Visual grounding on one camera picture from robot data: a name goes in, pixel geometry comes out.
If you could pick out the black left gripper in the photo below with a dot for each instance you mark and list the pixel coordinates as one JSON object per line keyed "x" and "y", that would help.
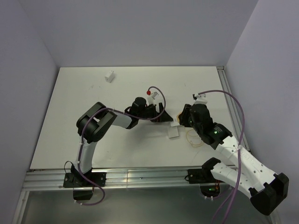
{"x": 165, "y": 117}

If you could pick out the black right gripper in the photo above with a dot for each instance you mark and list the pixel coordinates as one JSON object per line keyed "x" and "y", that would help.
{"x": 183, "y": 117}

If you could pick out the white cube socket adapter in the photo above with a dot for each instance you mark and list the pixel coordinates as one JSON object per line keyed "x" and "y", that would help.
{"x": 175, "y": 122}

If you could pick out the white usb charger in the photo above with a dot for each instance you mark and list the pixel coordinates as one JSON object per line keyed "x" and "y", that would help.
{"x": 173, "y": 132}
{"x": 109, "y": 77}

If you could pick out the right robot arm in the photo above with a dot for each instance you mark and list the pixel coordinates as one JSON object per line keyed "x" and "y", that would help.
{"x": 265, "y": 188}

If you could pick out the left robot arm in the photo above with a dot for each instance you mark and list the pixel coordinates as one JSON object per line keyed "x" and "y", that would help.
{"x": 94, "y": 124}

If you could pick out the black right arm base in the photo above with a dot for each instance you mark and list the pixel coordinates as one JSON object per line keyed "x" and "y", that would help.
{"x": 200, "y": 175}

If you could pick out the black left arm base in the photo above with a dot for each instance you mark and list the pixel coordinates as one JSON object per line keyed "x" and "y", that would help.
{"x": 71, "y": 181}

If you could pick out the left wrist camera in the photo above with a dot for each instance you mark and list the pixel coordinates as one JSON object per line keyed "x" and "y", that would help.
{"x": 152, "y": 96}

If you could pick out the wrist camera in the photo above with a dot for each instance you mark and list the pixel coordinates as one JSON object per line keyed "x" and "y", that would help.
{"x": 152, "y": 96}
{"x": 200, "y": 99}

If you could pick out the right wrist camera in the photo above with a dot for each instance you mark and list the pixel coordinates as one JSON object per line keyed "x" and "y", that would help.
{"x": 200, "y": 99}

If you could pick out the aluminium right rail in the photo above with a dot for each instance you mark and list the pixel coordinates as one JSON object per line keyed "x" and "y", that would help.
{"x": 232, "y": 106}

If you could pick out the aluminium rail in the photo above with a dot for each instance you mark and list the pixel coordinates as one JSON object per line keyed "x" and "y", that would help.
{"x": 116, "y": 178}
{"x": 232, "y": 106}

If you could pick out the aluminium front rail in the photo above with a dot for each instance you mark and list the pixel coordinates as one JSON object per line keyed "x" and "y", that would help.
{"x": 116, "y": 178}

